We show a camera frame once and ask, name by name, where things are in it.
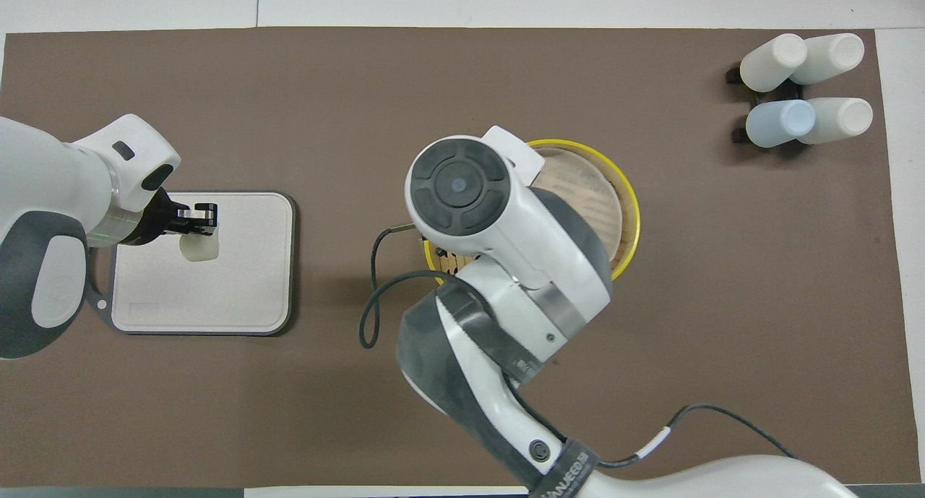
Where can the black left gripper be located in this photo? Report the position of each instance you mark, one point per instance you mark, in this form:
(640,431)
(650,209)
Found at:
(162,220)

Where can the white steamed bun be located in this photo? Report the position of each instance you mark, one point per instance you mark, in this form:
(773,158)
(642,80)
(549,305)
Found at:
(199,251)

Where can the white perforated steamer liner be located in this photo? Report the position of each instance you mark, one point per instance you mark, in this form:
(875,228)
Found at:
(589,194)

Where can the yellow steamer tier with liner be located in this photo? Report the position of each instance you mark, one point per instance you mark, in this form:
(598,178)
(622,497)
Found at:
(632,216)

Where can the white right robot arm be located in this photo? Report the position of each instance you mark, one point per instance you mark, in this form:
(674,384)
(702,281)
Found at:
(506,267)

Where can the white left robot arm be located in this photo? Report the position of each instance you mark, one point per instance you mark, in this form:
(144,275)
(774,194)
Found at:
(50,216)

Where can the yellow steamer tier bare slats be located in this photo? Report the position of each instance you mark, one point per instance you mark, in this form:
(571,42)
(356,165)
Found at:
(452,261)

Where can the white cutting board grey rim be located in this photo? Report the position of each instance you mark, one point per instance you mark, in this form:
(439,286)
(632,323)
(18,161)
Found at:
(217,295)

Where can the brown table mat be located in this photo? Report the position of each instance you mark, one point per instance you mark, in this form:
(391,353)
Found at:
(289,411)

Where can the black cup rack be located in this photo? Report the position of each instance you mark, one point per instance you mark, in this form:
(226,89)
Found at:
(736,74)

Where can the light blue bottle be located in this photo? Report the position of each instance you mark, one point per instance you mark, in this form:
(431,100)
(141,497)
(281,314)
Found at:
(780,122)

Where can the white bottle top left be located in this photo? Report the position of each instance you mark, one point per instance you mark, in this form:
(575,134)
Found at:
(772,61)

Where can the white bottle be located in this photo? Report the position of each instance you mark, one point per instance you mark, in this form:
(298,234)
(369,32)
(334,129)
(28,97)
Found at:
(842,120)
(772,61)
(831,56)

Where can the white bottle bottom right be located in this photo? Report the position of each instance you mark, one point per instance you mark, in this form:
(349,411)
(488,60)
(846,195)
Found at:
(842,120)

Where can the white bottle top right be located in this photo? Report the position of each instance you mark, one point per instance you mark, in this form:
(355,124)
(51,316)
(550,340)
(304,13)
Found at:
(831,56)

